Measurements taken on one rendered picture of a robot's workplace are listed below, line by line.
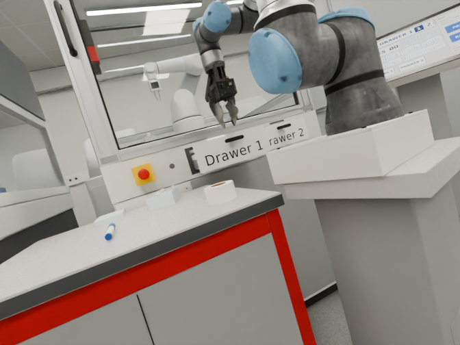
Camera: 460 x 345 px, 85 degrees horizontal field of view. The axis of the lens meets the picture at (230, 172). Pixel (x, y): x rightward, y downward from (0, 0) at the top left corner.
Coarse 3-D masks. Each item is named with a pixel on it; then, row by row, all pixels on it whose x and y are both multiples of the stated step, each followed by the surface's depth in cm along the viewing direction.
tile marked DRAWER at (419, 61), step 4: (412, 60) 108; (416, 60) 107; (420, 60) 106; (424, 60) 105; (400, 64) 110; (404, 64) 109; (408, 64) 108; (412, 64) 107; (416, 64) 106; (420, 64) 105; (400, 68) 109; (404, 68) 109; (408, 68) 107
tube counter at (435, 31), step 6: (432, 30) 109; (438, 30) 108; (414, 36) 113; (420, 36) 111; (426, 36) 109; (402, 42) 115; (408, 42) 113; (414, 42) 112; (390, 48) 117; (396, 48) 115
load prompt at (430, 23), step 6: (420, 24) 114; (426, 24) 112; (432, 24) 111; (408, 30) 116; (414, 30) 114; (420, 30) 113; (390, 36) 120; (396, 36) 118; (402, 36) 116; (408, 36) 115; (378, 42) 123; (384, 42) 121; (390, 42) 119
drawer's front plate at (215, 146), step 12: (240, 132) 95; (252, 132) 96; (264, 132) 98; (204, 144) 90; (216, 144) 92; (228, 144) 93; (240, 144) 95; (252, 144) 96; (264, 144) 98; (204, 156) 90; (228, 156) 93; (240, 156) 95; (252, 156) 96; (204, 168) 90; (216, 168) 91
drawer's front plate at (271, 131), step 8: (288, 120) 120; (296, 120) 121; (304, 120) 123; (264, 128) 115; (272, 128) 117; (288, 128) 120; (296, 128) 121; (304, 128) 123; (272, 136) 117; (280, 136) 118; (288, 136) 120; (296, 136) 121; (304, 136) 123; (272, 144) 117; (280, 144) 118
